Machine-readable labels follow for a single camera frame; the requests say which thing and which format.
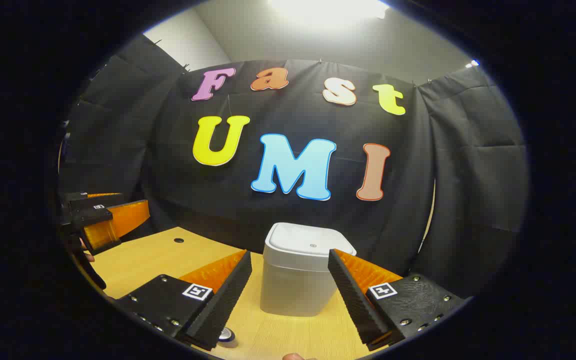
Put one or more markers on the black backdrop cloth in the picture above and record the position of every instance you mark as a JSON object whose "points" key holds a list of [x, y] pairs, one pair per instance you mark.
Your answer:
{"points": [[418, 200]]}

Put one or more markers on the silver pop can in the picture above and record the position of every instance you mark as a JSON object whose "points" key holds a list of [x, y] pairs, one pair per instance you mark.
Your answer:
{"points": [[227, 336]]}

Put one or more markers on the wooden desktop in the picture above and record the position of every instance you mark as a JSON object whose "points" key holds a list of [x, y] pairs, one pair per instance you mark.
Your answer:
{"points": [[143, 260]]}

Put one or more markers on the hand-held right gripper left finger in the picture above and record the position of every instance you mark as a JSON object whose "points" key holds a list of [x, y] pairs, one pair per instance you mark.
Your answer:
{"points": [[222, 301]]}

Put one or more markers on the ceiling light panel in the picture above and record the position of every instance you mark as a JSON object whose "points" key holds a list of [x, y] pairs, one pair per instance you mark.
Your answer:
{"points": [[328, 7], [473, 63]]}

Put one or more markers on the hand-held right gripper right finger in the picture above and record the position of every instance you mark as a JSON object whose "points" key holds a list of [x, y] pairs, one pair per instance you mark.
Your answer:
{"points": [[353, 300]]}

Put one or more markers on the grey desktop garbage bin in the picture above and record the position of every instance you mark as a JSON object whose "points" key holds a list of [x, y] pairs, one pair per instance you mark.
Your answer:
{"points": [[293, 280]]}

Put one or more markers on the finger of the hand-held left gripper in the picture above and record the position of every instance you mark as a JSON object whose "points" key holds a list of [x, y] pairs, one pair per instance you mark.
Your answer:
{"points": [[128, 220], [100, 195]]}

